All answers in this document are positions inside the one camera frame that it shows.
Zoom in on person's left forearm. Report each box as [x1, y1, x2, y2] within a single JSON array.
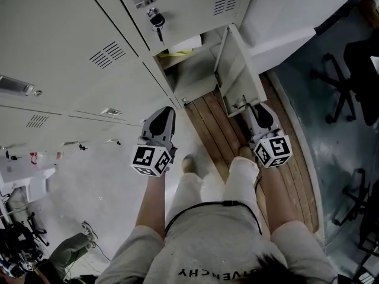
[[136, 175, 166, 239]]

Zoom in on person's grey t-shirt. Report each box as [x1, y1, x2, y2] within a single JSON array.
[[97, 202, 338, 284]]

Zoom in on black key bunch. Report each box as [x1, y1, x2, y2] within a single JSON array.
[[147, 7, 166, 44], [4, 146, 19, 162]]

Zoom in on person's left beige shoe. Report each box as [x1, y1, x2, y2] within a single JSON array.
[[181, 154, 198, 176]]

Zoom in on black waist cable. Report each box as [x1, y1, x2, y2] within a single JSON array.
[[164, 176, 264, 238]]

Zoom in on large white box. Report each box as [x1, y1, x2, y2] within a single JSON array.
[[239, 0, 368, 73]]

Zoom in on person's right beige shoe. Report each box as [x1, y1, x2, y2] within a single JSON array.
[[238, 146, 256, 160]]

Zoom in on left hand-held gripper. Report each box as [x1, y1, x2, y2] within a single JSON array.
[[130, 105, 178, 178]]

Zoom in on person's light trousers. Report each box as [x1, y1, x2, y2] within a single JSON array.
[[164, 156, 261, 236]]

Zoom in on white foam box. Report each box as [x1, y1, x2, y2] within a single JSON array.
[[0, 158, 57, 202]]

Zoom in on wooden plank platform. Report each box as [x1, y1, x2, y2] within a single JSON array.
[[183, 72, 320, 233]]

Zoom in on grey metal locker cabinet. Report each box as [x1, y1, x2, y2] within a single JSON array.
[[0, 0, 268, 159]]

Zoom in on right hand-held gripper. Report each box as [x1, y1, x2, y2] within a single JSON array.
[[245, 103, 294, 169]]

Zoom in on person's right forearm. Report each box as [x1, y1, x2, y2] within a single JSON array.
[[260, 166, 297, 233]]

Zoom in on person's beige shoe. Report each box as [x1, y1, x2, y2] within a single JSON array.
[[181, 154, 198, 176], [238, 146, 256, 160]]

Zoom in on black office chair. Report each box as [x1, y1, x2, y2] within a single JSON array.
[[333, 167, 379, 227], [309, 35, 379, 127]]

